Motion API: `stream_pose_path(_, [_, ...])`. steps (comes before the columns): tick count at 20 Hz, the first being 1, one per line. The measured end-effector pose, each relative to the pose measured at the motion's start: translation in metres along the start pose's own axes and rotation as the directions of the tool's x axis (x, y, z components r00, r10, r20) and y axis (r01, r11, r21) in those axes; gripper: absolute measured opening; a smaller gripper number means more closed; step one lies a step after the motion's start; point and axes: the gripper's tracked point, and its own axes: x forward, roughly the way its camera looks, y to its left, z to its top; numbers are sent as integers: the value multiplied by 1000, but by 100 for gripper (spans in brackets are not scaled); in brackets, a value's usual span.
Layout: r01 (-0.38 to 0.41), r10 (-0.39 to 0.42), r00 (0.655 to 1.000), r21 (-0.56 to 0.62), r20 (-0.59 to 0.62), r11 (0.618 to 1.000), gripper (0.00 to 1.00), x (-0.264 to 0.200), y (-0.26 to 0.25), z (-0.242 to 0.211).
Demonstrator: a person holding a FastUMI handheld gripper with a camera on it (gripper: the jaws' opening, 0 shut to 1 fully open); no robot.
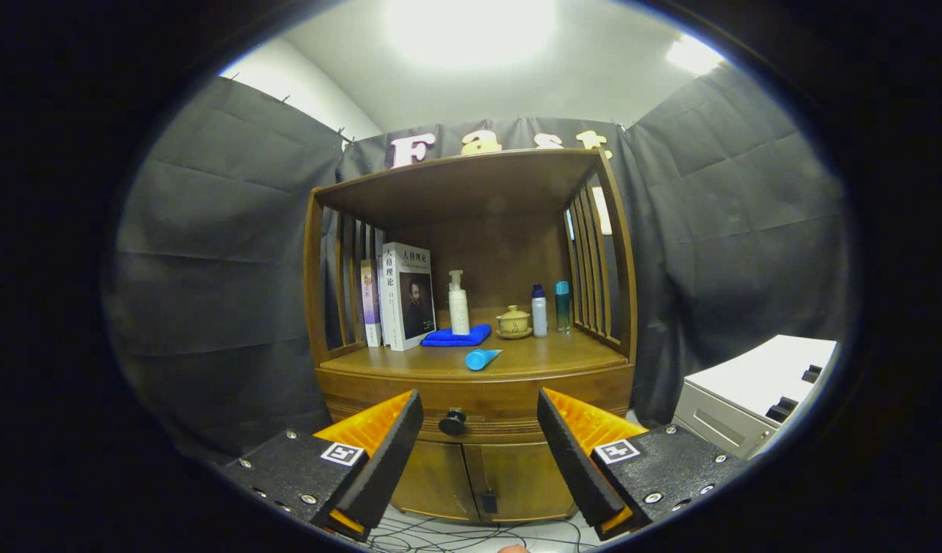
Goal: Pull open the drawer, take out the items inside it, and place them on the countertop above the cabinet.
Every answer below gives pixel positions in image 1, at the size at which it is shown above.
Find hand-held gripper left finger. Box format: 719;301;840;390
224;389;425;543

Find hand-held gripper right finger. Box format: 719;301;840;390
536;387;748;541

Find wooden drawer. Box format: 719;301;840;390
316;361;635;445

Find wooden countertop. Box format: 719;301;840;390
317;326;633;379

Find white drawer cabinet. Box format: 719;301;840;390
673;334;838;460

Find wooden cabinet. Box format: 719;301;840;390
303;147;639;525

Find blue cloth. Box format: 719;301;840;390
421;323;493;348

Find beige lidded teacup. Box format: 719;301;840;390
495;305;533;340

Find thin white book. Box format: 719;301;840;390
375;259;387;348

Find purple book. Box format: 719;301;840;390
360;259;382;348

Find white portrait book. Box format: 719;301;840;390
381;242;437;352

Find white pump bottle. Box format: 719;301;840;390
448;270;471;336

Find small ceiling light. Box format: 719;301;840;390
665;35;725;75

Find large ceiling light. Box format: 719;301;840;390
383;0;558;66

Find black floor cables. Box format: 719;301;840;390
363;516;595;552

